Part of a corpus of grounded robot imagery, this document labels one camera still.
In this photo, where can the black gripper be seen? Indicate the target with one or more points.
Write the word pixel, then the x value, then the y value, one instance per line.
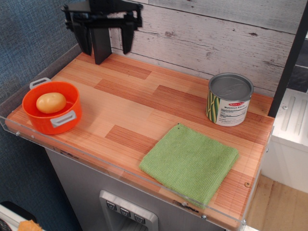
pixel 103 14

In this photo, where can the green cloth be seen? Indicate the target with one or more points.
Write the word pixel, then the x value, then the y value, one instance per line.
pixel 190 164

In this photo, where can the yellow toy potato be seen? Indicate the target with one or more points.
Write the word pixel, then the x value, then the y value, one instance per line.
pixel 52 102

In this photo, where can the orange toy pot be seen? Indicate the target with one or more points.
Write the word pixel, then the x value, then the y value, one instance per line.
pixel 58 122

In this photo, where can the toy corn can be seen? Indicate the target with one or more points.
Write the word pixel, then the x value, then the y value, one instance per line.
pixel 229 95

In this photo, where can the grey toy fridge cabinet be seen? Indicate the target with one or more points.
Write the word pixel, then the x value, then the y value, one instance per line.
pixel 82 185

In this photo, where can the clear acrylic table guard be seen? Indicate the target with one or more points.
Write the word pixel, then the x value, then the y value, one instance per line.
pixel 229 205

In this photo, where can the silver dispenser panel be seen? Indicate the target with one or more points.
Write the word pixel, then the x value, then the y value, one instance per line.
pixel 122 215

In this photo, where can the orange object bottom left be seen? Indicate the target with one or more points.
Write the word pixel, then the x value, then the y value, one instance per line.
pixel 29 225

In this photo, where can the white toy sink unit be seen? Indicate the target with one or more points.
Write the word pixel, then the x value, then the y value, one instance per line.
pixel 286 157

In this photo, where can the dark grey vertical post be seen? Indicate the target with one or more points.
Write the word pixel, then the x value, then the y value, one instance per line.
pixel 101 44

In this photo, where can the dark right vertical post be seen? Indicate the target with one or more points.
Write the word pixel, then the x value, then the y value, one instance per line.
pixel 290 63

